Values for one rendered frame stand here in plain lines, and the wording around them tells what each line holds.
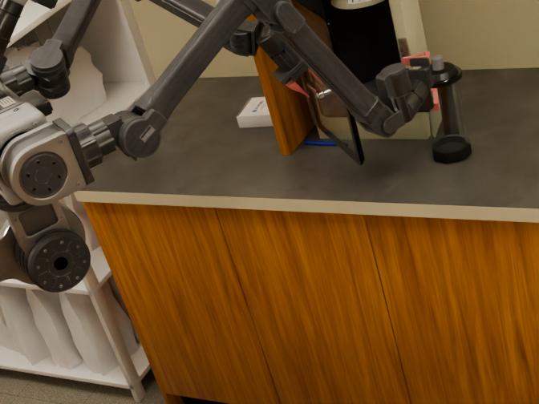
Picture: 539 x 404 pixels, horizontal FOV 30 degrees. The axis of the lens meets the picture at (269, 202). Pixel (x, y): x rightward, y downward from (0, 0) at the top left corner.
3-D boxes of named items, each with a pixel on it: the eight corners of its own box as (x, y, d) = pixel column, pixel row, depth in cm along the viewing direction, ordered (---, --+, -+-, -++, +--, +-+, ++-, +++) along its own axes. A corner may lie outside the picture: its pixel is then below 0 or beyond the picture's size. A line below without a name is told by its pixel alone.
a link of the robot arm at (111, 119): (90, 123, 196) (99, 128, 192) (135, 101, 200) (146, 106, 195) (107, 164, 200) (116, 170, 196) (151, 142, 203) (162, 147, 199)
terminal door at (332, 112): (318, 124, 278) (283, -11, 258) (364, 167, 252) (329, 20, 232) (316, 126, 278) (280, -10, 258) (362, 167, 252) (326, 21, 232)
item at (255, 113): (253, 108, 310) (249, 97, 308) (301, 105, 303) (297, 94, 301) (239, 128, 301) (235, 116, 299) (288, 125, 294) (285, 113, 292)
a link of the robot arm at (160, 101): (235, -39, 204) (258, -37, 196) (277, 5, 211) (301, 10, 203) (97, 132, 199) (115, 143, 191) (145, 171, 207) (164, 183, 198)
